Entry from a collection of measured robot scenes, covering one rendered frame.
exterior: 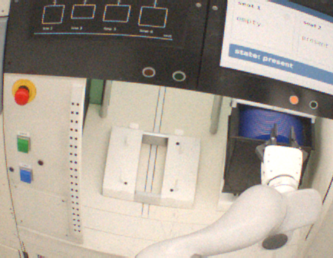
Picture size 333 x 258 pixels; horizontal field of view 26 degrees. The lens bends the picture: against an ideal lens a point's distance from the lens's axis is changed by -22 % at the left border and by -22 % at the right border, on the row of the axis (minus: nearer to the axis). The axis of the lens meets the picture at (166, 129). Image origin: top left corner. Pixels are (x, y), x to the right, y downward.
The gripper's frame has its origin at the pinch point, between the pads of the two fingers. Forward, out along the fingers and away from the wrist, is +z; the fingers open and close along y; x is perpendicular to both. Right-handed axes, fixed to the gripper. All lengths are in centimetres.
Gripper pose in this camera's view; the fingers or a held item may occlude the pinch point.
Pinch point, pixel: (283, 135)
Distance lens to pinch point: 177.2
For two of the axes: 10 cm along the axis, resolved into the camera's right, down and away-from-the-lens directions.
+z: 0.8, -6.9, 7.2
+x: 1.1, -7.1, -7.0
